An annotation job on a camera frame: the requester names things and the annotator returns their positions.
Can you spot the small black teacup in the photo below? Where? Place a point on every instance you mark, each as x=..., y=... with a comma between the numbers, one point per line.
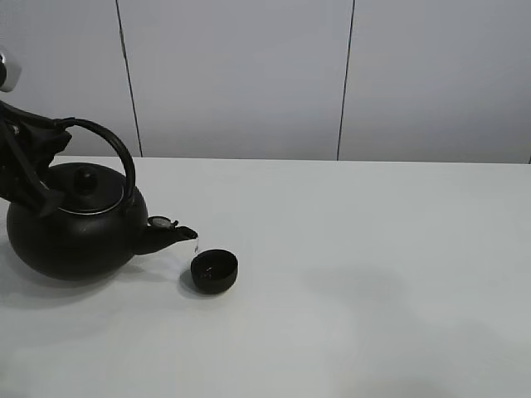
x=214, y=271

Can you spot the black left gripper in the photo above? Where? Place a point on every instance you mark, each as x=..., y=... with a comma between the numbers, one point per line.
x=19, y=168

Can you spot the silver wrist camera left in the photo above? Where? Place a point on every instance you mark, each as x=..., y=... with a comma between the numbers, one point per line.
x=10, y=70

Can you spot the black round teapot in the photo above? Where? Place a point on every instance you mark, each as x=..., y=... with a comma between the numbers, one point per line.
x=102, y=223

